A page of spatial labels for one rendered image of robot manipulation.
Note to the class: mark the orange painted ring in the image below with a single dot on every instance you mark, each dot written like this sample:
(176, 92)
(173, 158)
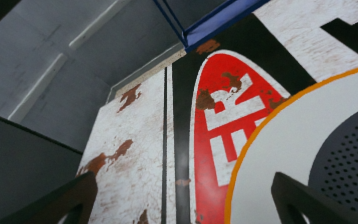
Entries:
(243, 151)

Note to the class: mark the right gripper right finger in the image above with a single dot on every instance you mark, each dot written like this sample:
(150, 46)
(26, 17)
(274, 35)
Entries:
(293, 198)

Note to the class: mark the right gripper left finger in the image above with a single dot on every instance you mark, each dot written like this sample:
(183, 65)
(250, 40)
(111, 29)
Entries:
(74, 199)

